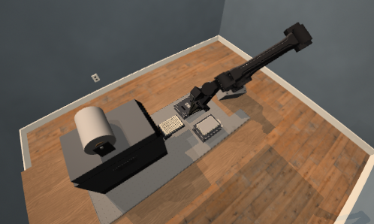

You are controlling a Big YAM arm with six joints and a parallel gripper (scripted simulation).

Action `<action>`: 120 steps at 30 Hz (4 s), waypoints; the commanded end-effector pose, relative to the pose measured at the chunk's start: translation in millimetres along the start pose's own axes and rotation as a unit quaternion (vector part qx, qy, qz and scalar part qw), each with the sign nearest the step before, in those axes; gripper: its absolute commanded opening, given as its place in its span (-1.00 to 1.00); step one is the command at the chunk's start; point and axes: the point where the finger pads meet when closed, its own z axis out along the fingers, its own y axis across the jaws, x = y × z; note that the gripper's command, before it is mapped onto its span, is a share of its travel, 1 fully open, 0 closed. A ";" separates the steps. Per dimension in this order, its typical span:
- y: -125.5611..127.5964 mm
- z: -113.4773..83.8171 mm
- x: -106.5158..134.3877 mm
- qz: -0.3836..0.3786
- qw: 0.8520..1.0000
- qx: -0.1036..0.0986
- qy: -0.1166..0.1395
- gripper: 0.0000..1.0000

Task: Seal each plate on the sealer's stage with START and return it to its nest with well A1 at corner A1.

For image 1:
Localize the grey cylinder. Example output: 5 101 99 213
74 106 116 155

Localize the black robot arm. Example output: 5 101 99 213
189 23 312 105

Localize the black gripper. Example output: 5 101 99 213
188 100 210 116

